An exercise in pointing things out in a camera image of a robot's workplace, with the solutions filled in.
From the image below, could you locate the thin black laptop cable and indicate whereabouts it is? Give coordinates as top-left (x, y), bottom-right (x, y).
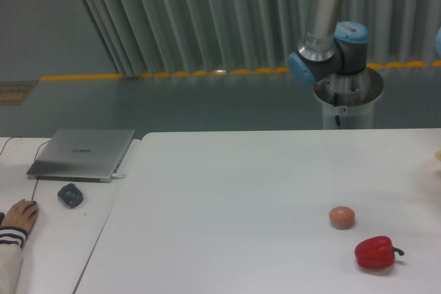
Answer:
top-left (0, 136), bottom-right (52, 164)

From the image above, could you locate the silver closed laptop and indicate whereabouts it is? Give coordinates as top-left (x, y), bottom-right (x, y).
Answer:
top-left (27, 129), bottom-right (135, 183)

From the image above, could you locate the person's hand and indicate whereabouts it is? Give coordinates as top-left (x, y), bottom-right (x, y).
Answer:
top-left (1, 199), bottom-right (35, 235)

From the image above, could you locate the white usb dongle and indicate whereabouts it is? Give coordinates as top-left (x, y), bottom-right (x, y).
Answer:
top-left (112, 174), bottom-right (126, 180)

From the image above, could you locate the red bell pepper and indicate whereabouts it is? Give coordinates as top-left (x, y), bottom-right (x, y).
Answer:
top-left (354, 235), bottom-right (405, 270)

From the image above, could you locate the brown egg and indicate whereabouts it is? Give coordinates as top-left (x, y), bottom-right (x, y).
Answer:
top-left (329, 206), bottom-right (356, 229)

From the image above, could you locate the white striped sleeve forearm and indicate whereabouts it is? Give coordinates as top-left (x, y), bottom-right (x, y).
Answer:
top-left (1, 225), bottom-right (28, 293)

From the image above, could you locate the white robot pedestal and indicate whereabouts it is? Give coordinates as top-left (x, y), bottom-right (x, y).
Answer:
top-left (314, 67), bottom-right (384, 129)

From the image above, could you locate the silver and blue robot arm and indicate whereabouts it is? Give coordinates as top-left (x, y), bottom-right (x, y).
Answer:
top-left (288, 0), bottom-right (440, 85)

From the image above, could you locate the small black plastic device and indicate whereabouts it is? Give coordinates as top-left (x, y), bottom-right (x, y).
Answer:
top-left (57, 183), bottom-right (84, 209)

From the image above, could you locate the white pleated curtain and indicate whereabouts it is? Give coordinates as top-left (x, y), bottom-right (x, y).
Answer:
top-left (83, 0), bottom-right (440, 77)

